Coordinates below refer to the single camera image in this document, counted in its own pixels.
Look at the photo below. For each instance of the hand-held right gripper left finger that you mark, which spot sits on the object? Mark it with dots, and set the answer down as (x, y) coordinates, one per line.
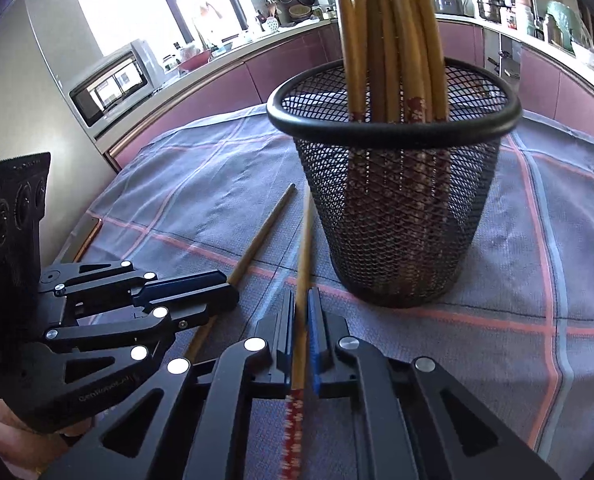
(187, 285)

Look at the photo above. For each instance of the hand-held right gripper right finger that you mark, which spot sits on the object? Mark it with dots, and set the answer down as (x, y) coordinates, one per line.
(207, 300)

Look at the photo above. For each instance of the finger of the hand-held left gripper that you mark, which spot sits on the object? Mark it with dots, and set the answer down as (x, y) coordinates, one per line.
(314, 345)
(287, 340)

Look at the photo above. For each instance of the plain wooden chopstick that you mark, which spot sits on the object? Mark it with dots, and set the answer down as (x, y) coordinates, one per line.
(257, 240)

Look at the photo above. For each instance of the bamboo chopstick floral end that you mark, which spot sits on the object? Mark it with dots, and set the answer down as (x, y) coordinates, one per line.
(304, 260)

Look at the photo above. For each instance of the black mesh utensil holder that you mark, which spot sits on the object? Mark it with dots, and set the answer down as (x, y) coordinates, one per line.
(402, 240)

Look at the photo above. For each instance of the bunch of bamboo chopsticks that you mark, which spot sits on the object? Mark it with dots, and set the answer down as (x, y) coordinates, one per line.
(377, 35)

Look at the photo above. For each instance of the person's left hand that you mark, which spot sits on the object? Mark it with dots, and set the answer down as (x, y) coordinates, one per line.
(22, 440)

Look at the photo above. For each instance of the white microwave oven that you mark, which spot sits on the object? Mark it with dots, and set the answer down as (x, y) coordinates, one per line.
(107, 90)

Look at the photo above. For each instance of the blue-grey plaid tablecloth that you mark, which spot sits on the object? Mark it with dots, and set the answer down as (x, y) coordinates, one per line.
(502, 260)

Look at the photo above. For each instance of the pink bowl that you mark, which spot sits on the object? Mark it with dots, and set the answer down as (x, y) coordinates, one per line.
(196, 60)

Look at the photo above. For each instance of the pink kitchen cabinets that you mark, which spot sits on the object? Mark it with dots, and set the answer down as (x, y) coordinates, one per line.
(287, 60)

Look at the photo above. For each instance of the kitchen window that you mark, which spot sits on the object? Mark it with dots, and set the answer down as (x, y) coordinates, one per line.
(152, 0)

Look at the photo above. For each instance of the woven basket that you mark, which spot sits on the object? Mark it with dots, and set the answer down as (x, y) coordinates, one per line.
(298, 12)

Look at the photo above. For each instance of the square metal container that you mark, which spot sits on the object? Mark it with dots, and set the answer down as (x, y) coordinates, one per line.
(449, 4)

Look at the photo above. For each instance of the stainless steel pot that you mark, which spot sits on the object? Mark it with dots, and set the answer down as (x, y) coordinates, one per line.
(491, 8)

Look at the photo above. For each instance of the teal jar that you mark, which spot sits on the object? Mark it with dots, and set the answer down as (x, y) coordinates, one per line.
(566, 25)

